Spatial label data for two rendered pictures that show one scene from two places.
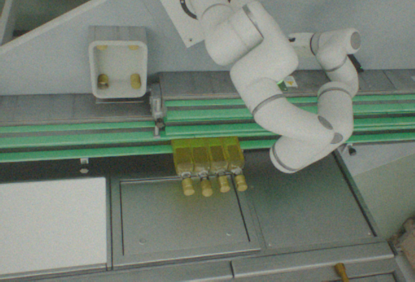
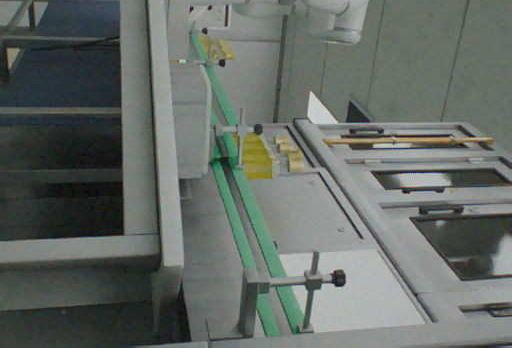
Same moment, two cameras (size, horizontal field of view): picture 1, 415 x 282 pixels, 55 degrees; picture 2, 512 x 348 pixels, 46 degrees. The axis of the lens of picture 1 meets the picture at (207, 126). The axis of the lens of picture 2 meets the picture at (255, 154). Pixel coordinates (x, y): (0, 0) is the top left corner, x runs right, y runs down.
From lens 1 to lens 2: 178 cm
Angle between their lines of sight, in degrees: 70
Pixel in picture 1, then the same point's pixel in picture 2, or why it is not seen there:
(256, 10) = not seen: outside the picture
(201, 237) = (323, 196)
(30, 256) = (393, 303)
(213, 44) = not seen: outside the picture
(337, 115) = not seen: outside the picture
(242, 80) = not seen: outside the picture
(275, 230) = not seen: hidden behind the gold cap
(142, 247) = (349, 229)
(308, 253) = (319, 150)
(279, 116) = not seen: outside the picture
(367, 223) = (274, 128)
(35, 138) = (265, 247)
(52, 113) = (219, 230)
